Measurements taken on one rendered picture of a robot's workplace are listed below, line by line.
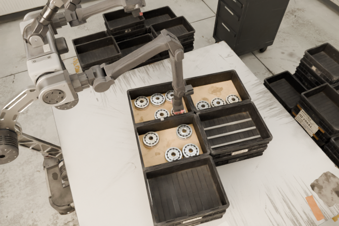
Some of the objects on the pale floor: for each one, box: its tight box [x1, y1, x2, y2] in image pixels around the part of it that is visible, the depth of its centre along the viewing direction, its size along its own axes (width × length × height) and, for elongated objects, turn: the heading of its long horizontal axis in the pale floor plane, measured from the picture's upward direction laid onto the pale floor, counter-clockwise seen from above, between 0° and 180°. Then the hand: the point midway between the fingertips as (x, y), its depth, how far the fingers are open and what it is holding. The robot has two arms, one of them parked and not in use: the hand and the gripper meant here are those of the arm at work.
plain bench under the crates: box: [51, 40, 339, 226], centre depth 212 cm, size 160×160×70 cm
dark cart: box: [212, 0, 295, 57], centre depth 312 cm, size 60×45×90 cm
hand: (177, 111), depth 179 cm, fingers open, 6 cm apart
